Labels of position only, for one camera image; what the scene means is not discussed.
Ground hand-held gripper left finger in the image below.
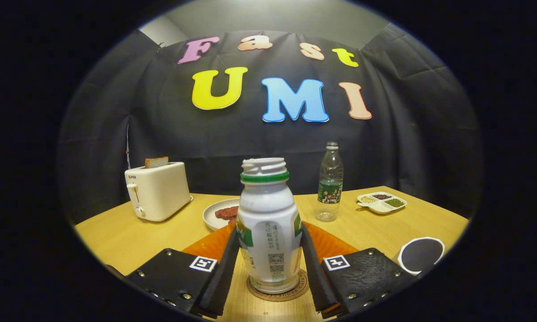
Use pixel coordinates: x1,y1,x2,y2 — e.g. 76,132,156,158
125,224,241,319

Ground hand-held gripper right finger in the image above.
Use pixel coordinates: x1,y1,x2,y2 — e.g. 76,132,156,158
300,221,417,319

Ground round cork coaster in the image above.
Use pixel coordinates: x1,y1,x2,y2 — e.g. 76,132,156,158
246,268,311,302

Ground white juice bottle green label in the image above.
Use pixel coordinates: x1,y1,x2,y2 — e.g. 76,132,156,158
236,157,304,294

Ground white cup wooden handle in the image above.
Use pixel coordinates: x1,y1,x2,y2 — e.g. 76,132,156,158
397,237,446,276

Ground clear plastic water bottle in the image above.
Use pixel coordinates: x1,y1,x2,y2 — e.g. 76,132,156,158
315,142,344,222

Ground white round plate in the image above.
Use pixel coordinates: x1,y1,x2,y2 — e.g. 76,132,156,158
203,198,242,231

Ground red meat pieces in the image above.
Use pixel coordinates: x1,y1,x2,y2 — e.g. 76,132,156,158
215,206,240,224

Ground wooden table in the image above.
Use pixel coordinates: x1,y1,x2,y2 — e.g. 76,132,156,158
74,186,470,322

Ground white divided dish with beans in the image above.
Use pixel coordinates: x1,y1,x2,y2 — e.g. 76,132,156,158
357,191,407,215

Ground cream toaster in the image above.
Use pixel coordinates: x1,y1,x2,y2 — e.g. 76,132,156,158
124,162,194,223

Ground black backdrop cloth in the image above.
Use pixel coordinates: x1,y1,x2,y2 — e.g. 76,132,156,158
57,22,483,224

